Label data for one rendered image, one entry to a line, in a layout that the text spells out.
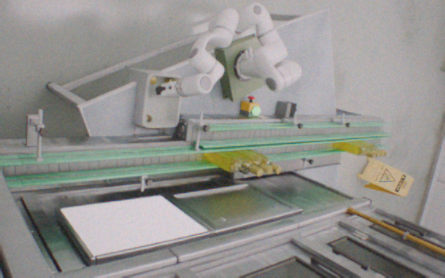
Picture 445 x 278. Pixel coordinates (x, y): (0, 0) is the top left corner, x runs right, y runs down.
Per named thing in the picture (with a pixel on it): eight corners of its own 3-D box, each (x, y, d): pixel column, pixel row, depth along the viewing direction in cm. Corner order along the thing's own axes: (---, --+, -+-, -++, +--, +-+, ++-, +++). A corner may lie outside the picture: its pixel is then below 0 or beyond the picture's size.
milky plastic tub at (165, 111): (133, 122, 159) (142, 128, 153) (138, 70, 155) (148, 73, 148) (168, 122, 171) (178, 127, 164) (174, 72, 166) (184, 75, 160)
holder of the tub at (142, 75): (131, 134, 161) (140, 139, 155) (138, 70, 155) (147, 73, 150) (165, 133, 172) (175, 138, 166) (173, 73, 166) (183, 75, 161)
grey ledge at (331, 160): (221, 173, 195) (235, 180, 187) (223, 156, 194) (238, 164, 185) (327, 159, 257) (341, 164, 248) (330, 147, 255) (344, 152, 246)
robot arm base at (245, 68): (234, 49, 175) (257, 53, 164) (253, 44, 182) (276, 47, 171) (237, 81, 181) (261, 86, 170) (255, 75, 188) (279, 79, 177)
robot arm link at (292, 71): (279, 75, 176) (306, 80, 165) (260, 86, 170) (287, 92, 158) (276, 55, 172) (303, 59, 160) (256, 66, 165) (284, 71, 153)
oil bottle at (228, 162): (202, 158, 172) (233, 174, 156) (203, 146, 171) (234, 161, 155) (211, 157, 176) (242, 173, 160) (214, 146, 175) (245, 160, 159)
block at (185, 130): (176, 137, 168) (184, 141, 163) (178, 116, 166) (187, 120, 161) (182, 137, 170) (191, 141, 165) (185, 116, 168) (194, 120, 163)
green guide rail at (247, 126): (195, 126, 164) (206, 131, 159) (195, 124, 164) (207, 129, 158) (384, 122, 277) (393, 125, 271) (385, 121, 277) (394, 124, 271)
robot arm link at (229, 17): (252, 47, 148) (230, 61, 159) (264, 11, 158) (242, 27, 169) (220, 22, 141) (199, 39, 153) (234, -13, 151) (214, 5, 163)
